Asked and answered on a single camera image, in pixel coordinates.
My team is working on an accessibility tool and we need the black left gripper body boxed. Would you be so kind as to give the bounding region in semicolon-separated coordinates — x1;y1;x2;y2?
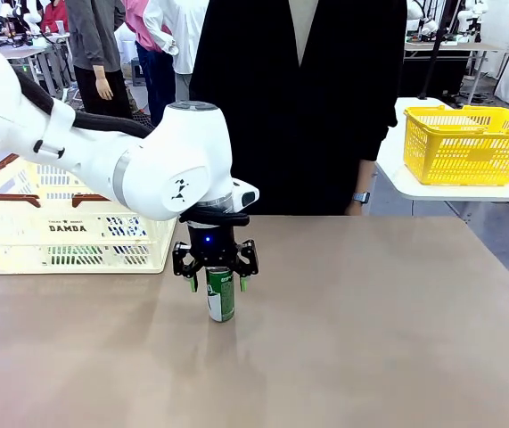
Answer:
185;220;242;268

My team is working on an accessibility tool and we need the dark green white-label can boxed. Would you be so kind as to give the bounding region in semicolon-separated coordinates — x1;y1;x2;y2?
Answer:
204;266;236;323

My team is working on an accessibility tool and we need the person's left forearm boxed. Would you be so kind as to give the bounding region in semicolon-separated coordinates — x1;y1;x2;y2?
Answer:
356;159;379;193

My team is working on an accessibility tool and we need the cream basket with brown rim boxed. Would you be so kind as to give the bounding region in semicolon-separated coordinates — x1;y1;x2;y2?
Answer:
0;151;178;276

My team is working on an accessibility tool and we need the yellow plastic shopping basket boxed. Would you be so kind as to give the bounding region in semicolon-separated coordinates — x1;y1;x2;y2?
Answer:
403;104;509;187

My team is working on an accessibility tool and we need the pile of patterned clothes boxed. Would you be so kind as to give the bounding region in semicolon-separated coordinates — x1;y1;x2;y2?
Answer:
62;86;155;130

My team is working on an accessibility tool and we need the person in black cardigan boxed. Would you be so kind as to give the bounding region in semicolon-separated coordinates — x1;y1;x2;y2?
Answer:
189;0;409;218

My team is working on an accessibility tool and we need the bystander in pink shirt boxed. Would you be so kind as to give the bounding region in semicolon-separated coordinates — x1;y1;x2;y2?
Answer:
122;0;179;128

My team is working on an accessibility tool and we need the white side table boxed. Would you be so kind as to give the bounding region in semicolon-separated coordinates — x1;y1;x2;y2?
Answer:
374;96;509;202

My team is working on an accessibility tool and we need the bystander in white shirt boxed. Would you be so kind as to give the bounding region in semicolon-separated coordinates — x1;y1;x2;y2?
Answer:
142;0;209;103

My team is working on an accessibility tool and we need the bystander in grey top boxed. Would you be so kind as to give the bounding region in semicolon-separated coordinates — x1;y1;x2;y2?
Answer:
65;0;133;119

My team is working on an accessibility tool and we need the grey workshop table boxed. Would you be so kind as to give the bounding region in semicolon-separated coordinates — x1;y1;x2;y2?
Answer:
0;44;66;97

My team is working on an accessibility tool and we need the bystander in red jacket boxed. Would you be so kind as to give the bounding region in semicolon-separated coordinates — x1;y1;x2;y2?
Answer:
39;0;68;35

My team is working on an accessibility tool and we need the black slanted pole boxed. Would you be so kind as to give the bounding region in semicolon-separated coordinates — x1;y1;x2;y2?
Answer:
417;0;451;100

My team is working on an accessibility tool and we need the brown-topped workshop table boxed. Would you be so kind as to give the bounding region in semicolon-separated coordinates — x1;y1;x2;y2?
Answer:
403;39;500;103

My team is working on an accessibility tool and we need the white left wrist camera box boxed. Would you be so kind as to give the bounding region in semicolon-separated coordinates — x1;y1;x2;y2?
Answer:
230;177;261;210

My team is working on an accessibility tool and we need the black left arm cable sleeve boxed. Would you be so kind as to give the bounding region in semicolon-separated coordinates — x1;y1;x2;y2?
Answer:
12;69;250;229

